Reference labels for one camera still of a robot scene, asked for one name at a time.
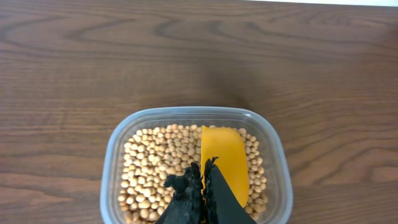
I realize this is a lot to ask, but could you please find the yellow measuring scoop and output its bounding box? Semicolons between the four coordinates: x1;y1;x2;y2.
200;126;249;207

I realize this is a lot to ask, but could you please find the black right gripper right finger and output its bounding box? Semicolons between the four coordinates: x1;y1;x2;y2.
203;157;256;224

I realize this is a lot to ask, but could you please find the pile of soybeans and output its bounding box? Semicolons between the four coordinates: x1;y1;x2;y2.
118;124;268;223

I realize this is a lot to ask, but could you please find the clear plastic container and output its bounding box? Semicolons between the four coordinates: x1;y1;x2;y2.
99;106;294;224

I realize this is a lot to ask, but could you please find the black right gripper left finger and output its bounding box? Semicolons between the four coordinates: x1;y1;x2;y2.
155;162;204;224

